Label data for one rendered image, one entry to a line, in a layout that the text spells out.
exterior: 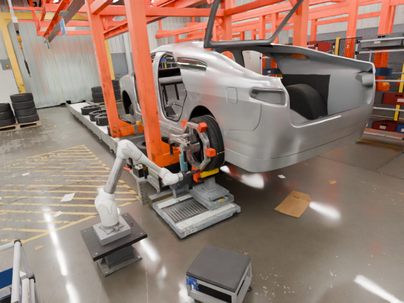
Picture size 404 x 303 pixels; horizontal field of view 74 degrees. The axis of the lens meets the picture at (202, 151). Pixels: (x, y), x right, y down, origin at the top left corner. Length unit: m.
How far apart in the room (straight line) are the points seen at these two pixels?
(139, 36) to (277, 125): 1.80
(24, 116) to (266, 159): 9.36
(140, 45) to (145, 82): 0.39
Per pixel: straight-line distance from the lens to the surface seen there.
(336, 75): 3.96
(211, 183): 3.40
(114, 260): 2.85
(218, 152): 2.95
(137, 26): 3.26
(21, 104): 10.79
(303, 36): 4.93
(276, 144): 2.48
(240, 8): 6.00
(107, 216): 2.65
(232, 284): 2.07
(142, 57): 3.24
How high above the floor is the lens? 1.84
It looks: 20 degrees down
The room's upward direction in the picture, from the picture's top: 4 degrees counter-clockwise
